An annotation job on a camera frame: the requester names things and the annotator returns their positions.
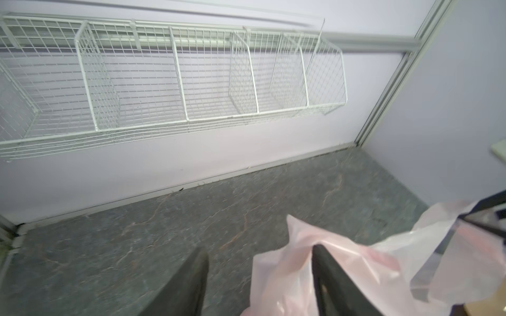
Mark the pink plastic bag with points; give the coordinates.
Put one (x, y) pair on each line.
(441, 262)

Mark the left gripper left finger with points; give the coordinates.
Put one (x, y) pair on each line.
(184, 293)

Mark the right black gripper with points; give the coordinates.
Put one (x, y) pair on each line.
(488, 214)

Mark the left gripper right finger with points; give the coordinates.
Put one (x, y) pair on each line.
(336, 294)

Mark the long white wire basket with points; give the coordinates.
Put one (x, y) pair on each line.
(70, 84)

